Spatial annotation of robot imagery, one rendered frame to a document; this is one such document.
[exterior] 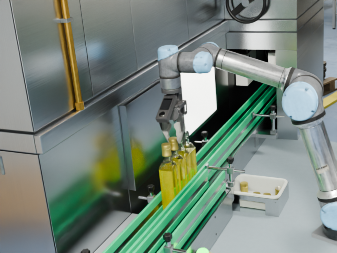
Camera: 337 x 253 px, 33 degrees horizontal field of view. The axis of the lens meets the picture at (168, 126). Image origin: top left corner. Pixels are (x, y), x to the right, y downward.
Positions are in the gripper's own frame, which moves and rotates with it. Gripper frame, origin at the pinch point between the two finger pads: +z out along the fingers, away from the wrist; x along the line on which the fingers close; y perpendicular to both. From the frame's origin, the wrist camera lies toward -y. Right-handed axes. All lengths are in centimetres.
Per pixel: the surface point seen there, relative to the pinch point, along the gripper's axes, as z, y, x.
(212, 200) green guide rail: 24.3, 1.9, -13.5
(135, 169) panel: 9.1, -9.2, 12.2
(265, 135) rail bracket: 30, 82, -11
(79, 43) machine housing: -44, -30, 15
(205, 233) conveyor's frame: 30.7, -11.3, -15.4
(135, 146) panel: 0.5, -7.2, 12.2
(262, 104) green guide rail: 20, 103, -4
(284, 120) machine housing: 29, 104, -15
